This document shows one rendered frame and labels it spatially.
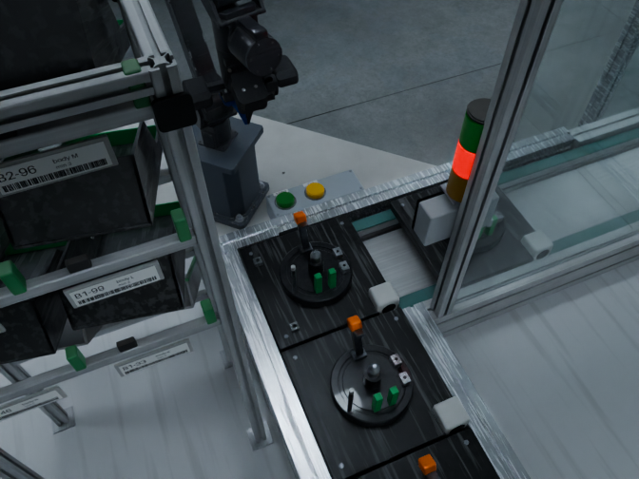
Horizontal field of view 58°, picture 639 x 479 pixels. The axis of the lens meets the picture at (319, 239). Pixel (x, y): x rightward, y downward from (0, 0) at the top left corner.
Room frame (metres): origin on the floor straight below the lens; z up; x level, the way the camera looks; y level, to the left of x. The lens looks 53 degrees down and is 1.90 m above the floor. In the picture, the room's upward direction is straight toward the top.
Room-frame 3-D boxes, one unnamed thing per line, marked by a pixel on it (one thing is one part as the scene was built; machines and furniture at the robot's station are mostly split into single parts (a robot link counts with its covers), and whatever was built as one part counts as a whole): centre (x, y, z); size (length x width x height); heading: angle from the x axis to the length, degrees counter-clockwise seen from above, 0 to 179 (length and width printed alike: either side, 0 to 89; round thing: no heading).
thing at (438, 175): (0.86, -0.19, 0.91); 0.89 x 0.06 x 0.11; 112
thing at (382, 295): (0.61, 0.01, 1.01); 0.24 x 0.24 x 0.13; 22
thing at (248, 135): (0.91, 0.21, 0.96); 0.15 x 0.15 x 0.20; 67
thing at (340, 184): (0.84, 0.01, 0.93); 0.21 x 0.07 x 0.06; 112
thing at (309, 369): (0.39, -0.09, 1.01); 0.24 x 0.24 x 0.13; 22
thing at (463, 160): (0.57, -0.22, 1.33); 0.05 x 0.05 x 0.05
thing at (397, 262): (0.70, -0.28, 0.91); 0.84 x 0.28 x 0.10; 112
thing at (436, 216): (0.57, -0.22, 1.29); 0.12 x 0.05 x 0.25; 112
